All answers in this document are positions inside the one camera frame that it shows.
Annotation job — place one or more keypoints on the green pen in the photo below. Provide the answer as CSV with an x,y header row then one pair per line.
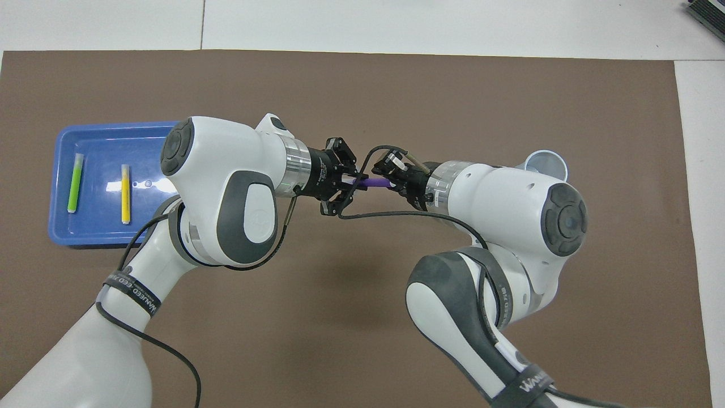
x,y
75,187

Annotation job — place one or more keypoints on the grey ribbed device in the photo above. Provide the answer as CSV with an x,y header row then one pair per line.
x,y
711,14

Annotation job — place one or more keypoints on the brown table mat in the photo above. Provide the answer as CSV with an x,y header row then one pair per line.
x,y
362,90

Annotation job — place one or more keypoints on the purple pen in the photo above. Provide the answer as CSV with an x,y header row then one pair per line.
x,y
374,183

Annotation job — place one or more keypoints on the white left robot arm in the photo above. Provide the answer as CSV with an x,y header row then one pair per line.
x,y
226,158

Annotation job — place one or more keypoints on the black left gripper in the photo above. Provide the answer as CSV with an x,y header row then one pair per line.
x,y
320,173

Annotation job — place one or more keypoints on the blue plastic tray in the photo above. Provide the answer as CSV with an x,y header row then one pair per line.
x,y
96,226

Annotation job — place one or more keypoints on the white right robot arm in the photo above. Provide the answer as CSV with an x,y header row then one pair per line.
x,y
510,198

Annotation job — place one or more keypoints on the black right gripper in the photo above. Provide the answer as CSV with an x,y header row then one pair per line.
x,y
418,184

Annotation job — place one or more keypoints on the yellow pen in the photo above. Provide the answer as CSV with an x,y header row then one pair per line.
x,y
125,198

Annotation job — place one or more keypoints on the translucent plastic cup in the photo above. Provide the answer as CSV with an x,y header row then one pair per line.
x,y
546,164

